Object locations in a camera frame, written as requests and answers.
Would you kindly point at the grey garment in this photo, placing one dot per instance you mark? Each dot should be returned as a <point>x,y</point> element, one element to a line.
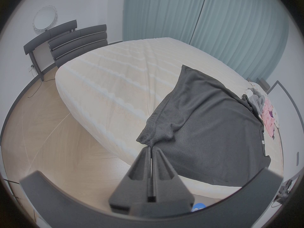
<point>257,102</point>

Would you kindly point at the black long-sleeved top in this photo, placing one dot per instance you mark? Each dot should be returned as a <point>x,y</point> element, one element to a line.
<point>209,132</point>

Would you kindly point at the white garment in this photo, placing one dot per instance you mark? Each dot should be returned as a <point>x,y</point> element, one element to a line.
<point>250,91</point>

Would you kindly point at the grey bedside table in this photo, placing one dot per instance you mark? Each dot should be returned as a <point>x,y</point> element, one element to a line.
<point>262,84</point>

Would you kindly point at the blue-green curtain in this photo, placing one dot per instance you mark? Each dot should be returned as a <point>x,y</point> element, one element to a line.
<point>161,11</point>
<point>242,30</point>

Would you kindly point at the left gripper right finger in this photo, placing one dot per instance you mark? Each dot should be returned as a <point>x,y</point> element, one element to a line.
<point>168,186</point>

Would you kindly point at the round white-framed mirror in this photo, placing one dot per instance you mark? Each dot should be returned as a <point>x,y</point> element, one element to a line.
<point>45,18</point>

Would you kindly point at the black chest of drawers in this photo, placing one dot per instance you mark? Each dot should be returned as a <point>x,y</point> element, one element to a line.
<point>78,44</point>

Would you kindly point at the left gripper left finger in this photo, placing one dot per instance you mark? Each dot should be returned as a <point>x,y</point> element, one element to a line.
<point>137,186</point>

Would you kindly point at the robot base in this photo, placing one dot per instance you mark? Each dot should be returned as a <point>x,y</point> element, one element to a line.
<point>198,207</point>

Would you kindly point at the pink garment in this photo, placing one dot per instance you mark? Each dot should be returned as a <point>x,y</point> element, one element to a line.
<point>267,125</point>

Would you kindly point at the purple garment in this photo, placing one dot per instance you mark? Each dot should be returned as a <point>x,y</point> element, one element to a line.
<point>270,114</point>

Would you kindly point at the bed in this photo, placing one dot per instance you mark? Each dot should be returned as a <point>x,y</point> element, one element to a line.
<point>114,79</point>

